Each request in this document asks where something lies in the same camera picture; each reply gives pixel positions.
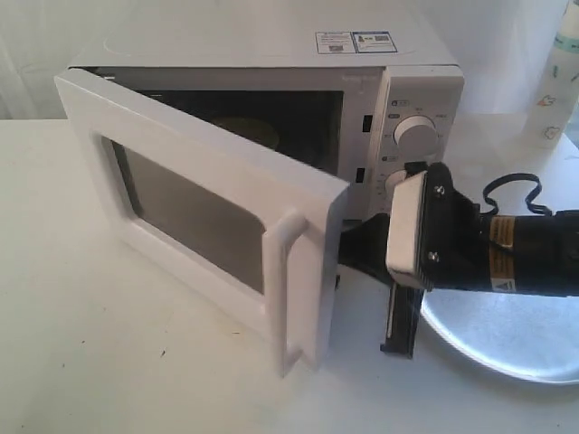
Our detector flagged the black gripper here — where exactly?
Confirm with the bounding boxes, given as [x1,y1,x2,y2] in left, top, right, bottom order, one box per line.
[337,163,479,359]

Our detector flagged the black cable loop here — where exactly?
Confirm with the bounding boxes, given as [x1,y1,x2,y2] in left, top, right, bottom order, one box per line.
[480,173,556,214]

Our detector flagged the printed label sticker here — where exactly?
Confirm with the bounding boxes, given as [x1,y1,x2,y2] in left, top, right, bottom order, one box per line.
[315,31,398,54]

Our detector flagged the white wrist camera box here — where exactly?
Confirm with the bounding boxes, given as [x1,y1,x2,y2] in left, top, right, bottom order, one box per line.
[385,171,427,280]

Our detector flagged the white microwave oven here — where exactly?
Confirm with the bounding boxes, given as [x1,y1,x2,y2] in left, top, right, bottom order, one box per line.
[65,7,464,221]
[55,69,348,375]

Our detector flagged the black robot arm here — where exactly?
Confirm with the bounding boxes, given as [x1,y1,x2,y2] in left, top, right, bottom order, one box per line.
[338,162,578,358]

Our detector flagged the round steel tray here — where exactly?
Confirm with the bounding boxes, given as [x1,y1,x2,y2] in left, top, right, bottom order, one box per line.
[422,290,578,385]

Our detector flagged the white upper microwave knob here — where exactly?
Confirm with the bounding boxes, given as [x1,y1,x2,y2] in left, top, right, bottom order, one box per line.
[394,116,438,156]

